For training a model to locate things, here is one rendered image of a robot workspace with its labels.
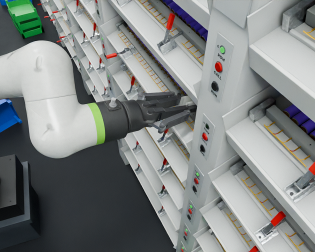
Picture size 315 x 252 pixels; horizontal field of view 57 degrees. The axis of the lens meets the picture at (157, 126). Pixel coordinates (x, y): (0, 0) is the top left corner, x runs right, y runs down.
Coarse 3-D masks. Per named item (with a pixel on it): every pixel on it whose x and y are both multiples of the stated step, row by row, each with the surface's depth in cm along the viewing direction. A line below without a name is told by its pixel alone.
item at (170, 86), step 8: (128, 32) 103; (128, 40) 103; (136, 48) 98; (144, 56) 95; (152, 64) 92; (160, 72) 89; (168, 80) 86; (160, 88) 88; (168, 88) 85; (192, 112) 78
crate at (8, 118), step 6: (0, 102) 184; (6, 102) 192; (0, 108) 191; (6, 108) 194; (12, 108) 195; (0, 114) 193; (6, 114) 196; (12, 114) 200; (0, 120) 195; (6, 120) 199; (12, 120) 200; (18, 120) 198; (0, 126) 197; (6, 126) 197
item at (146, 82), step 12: (108, 24) 107; (120, 24) 107; (108, 36) 110; (120, 36) 107; (120, 48) 104; (132, 60) 99; (132, 72) 96; (144, 72) 94; (144, 84) 92; (156, 84) 90; (180, 132) 79; (192, 132) 78
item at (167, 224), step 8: (128, 152) 166; (128, 160) 163; (136, 160) 161; (136, 168) 156; (144, 176) 155; (144, 184) 153; (152, 192) 149; (152, 200) 147; (160, 208) 143; (160, 216) 141; (168, 216) 140; (168, 224) 138; (168, 232) 136; (176, 232) 135; (176, 240) 134
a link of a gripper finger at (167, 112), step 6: (150, 108) 68; (156, 108) 69; (162, 108) 69; (168, 108) 70; (174, 108) 71; (180, 108) 71; (186, 108) 72; (162, 114) 70; (168, 114) 71; (174, 114) 72
